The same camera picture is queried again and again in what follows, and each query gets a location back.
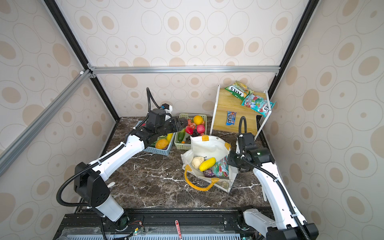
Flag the white grocery bag yellow handles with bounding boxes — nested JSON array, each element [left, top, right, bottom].
[[181, 135, 238, 193]]

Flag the long yellow fruit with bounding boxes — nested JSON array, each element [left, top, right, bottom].
[[199, 158, 216, 172]]

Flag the purple m&m packet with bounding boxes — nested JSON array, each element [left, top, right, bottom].
[[203, 169, 215, 178]]

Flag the cream garlic bulb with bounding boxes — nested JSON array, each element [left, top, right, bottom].
[[191, 156, 205, 169]]

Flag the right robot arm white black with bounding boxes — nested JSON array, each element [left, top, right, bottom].
[[228, 117, 319, 240]]

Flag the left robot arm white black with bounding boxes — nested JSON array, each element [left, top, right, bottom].
[[56, 104, 188, 225]]

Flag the teal red candy bag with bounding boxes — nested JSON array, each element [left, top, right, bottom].
[[242, 94, 275, 117]]

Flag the green candy bag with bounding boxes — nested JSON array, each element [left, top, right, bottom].
[[225, 81, 254, 101]]

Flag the yellow corn cob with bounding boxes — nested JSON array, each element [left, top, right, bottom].
[[166, 134, 173, 143]]

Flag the red apple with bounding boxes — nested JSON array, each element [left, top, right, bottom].
[[185, 126, 195, 136]]

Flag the blue plastic basket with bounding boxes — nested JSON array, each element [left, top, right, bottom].
[[143, 134, 176, 156]]

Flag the green plastic basket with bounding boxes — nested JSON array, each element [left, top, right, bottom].
[[174, 113, 207, 150]]

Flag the orange fruit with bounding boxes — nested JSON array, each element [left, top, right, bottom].
[[193, 115, 204, 126]]

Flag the blue m&m packet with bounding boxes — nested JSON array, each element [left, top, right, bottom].
[[226, 111, 237, 126]]

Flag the small wooden side table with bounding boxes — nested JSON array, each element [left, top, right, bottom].
[[210, 86, 272, 138]]

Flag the white plastic spoon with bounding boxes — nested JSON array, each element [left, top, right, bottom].
[[107, 182, 116, 188]]

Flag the horizontal aluminium bar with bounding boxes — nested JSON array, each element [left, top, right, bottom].
[[91, 66, 280, 74]]

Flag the left diagonal aluminium bar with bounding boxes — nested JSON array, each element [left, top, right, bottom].
[[1, 70, 91, 175]]

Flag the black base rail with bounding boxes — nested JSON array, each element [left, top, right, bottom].
[[54, 206, 274, 240]]

